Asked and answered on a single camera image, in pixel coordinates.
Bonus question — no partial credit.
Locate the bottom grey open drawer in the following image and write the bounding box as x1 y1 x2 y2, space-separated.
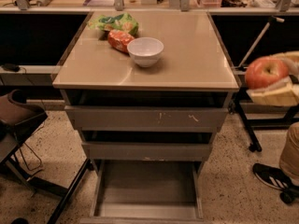
80 161 204 224

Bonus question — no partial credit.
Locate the red apple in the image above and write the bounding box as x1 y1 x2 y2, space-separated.
245 56 289 90

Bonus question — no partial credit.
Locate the orange snack bag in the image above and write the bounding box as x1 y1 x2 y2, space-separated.
107 30 135 53

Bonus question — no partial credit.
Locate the middle grey drawer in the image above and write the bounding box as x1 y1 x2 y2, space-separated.
82 142 212 161

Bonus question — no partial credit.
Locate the grey drawer cabinet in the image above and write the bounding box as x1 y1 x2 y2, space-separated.
53 10 239 224

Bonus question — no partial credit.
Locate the black stand leg with caster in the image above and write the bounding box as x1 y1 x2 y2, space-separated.
234 90 262 152

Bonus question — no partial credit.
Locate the black adidas shoe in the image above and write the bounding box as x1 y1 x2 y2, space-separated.
252 163 292 190

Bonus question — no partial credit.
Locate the tan trouser leg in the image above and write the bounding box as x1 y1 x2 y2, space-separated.
279 122 299 186

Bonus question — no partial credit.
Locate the white bowl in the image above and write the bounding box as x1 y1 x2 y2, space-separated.
127 37 164 67

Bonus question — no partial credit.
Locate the black power adapter left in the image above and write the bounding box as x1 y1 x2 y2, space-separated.
1 63 20 72

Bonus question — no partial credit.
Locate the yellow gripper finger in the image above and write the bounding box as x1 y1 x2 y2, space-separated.
273 51 299 77
247 77 299 106

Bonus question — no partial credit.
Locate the green chip bag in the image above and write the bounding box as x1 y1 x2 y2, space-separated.
88 13 139 35

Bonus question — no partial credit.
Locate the brown chair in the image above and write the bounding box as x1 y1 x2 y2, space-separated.
0 90 67 197

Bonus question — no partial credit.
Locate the white rod with black tip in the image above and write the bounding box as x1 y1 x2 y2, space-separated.
236 16 285 69

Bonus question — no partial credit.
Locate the top grey drawer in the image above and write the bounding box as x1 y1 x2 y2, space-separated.
65 105 227 133

